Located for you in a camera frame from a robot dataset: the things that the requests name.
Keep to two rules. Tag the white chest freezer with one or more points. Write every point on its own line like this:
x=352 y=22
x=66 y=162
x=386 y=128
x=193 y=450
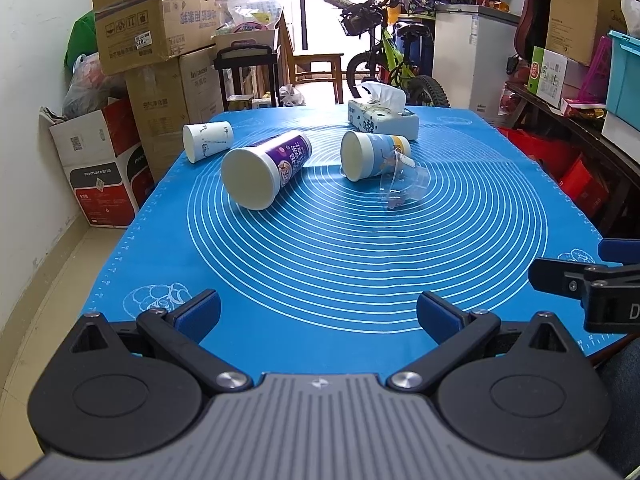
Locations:
x=472 y=47

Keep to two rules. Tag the purple white paper cup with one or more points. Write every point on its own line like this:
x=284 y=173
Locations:
x=255 y=174

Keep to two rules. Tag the blue silicone baking mat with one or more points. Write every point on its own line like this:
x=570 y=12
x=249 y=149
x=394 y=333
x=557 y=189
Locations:
x=326 y=279

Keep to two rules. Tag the white red appliance box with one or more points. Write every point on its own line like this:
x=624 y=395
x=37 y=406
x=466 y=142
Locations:
x=104 y=162

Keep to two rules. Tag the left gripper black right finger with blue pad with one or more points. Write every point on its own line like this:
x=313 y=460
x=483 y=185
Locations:
x=459 y=336

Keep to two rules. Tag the plastic bag of goods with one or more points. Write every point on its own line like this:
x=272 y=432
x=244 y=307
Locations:
x=250 y=15

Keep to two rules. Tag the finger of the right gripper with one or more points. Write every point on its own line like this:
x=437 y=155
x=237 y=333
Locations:
x=619 y=250
x=558 y=277

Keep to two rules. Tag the large top cardboard box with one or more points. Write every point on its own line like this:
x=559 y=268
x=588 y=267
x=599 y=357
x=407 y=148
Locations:
x=135 y=33

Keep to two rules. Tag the tall brown cardboard box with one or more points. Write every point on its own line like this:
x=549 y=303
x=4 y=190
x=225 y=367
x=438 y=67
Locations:
x=576 y=26

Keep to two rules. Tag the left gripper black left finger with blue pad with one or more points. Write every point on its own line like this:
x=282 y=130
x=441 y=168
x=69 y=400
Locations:
x=176 y=337

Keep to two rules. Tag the lower brown cardboard box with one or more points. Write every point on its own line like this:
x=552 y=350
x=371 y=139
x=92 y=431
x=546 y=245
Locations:
x=167 y=96

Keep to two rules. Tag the wooden chair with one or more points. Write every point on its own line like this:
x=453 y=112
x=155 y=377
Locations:
x=303 y=67

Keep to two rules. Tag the clear plastic cup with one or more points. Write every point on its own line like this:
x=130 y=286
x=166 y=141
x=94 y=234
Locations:
x=403 y=181

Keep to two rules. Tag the white tissue box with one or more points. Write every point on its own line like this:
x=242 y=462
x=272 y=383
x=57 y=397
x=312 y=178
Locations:
x=382 y=109

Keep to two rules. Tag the blue white paper cup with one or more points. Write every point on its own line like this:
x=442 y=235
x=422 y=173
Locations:
x=363 y=155

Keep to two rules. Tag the green white carton box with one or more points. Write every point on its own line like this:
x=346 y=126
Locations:
x=553 y=77

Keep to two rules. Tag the teal plastic storage bin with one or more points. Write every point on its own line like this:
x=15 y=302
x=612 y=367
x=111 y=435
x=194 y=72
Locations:
x=623 y=98

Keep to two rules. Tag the small white paper cup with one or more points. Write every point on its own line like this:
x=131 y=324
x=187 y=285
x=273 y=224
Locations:
x=201 y=141

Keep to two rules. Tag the green children's bicycle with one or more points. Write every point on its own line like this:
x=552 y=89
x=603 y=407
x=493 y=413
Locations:
x=384 y=62

